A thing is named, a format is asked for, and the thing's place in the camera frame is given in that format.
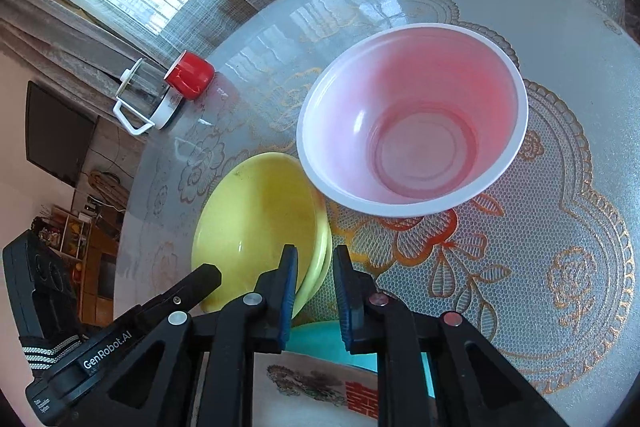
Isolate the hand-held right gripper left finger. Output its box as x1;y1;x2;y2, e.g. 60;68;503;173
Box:
107;244;301;427

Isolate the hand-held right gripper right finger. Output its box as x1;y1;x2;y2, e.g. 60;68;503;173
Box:
332;245;546;427

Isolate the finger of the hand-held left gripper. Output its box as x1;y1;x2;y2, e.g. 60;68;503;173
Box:
132;263;223;333

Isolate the teal plastic plate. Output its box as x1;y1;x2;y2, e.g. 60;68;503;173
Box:
287;319;436;400

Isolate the yellow plastic bowl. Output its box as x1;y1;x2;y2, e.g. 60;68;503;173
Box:
191;152;333;318

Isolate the large white dragon print plate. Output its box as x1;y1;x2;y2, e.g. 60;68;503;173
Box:
250;351;381;427

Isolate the red plastic bowl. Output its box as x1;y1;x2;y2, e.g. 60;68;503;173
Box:
296;23;529;217

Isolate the wooden shelf rack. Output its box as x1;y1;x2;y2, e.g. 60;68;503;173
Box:
32;204;93;258

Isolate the wooden cabinet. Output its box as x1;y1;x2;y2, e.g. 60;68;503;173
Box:
70;222;121;323

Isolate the white glass electric kettle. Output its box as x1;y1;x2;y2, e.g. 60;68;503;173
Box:
112;58;183;136

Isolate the red mug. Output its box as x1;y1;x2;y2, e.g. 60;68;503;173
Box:
164;51;216;100

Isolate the black white striped strap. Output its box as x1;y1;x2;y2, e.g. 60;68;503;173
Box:
20;333;83;370

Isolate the black wall television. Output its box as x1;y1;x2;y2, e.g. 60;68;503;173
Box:
25;80;97;188

